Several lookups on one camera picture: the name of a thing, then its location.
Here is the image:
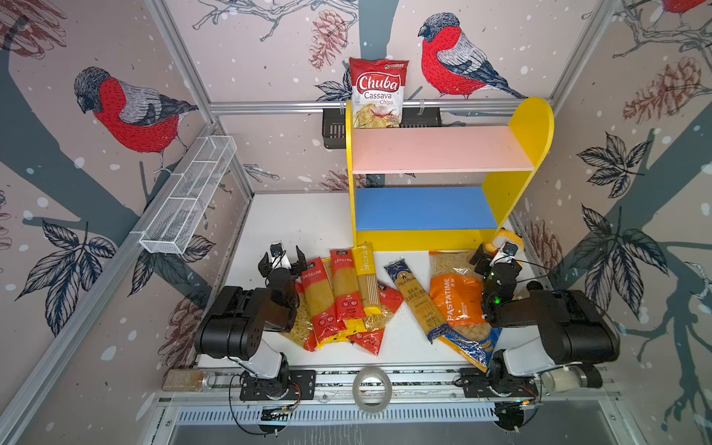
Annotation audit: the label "red spaghetti pack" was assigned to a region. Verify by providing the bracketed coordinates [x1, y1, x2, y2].
[330, 250, 366, 320]
[300, 258, 347, 345]

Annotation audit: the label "yellow spaghetti pack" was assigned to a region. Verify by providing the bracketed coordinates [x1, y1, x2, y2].
[352, 243, 382, 316]

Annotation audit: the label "blue gold spaghetti pack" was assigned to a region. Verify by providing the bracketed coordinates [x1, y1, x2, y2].
[385, 259, 448, 343]

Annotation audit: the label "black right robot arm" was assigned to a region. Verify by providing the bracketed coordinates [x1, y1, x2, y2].
[469, 245, 620, 392]

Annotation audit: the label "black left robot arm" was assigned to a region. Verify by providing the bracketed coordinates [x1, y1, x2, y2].
[194, 245, 307, 394]

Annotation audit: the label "orange Pastatime pasta bag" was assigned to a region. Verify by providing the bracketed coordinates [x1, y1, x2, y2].
[428, 250, 485, 327]

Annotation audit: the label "yellow shelf pink blue boards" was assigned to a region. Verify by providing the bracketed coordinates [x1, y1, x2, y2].
[345, 98, 554, 251]

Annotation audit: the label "blue macaroni pasta bag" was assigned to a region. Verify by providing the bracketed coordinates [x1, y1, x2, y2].
[439, 323, 502, 373]

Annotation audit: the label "yellow red plush toy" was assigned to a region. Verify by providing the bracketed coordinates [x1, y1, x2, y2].
[484, 229, 525, 264]

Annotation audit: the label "red fusilli bag left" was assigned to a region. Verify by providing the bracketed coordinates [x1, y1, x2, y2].
[281, 282, 317, 352]

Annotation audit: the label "red fusilli bag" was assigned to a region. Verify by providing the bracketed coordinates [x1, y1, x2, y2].
[281, 282, 317, 352]
[348, 281, 404, 356]

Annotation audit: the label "red fusilli bag right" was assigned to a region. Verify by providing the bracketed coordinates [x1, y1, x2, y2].
[348, 281, 404, 356]

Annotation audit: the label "glass jar black lid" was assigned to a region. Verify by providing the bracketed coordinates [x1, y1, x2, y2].
[541, 365, 603, 393]

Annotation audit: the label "clear tape roll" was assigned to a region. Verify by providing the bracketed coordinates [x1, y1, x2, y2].
[352, 366, 393, 415]

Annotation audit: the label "red Chuba cassava chips bag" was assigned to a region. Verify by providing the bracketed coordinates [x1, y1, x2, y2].
[350, 57, 409, 129]

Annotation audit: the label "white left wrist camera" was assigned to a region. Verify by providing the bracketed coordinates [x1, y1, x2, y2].
[269, 242, 285, 263]

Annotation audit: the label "white wire mesh basket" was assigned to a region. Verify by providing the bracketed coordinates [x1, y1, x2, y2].
[140, 135, 237, 255]

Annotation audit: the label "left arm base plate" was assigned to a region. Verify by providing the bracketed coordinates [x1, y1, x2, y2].
[239, 370, 316, 402]

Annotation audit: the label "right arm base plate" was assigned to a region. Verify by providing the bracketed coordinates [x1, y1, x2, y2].
[452, 367, 540, 399]

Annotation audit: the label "black wall-mounted basket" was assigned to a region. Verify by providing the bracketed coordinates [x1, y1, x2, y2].
[322, 108, 442, 149]

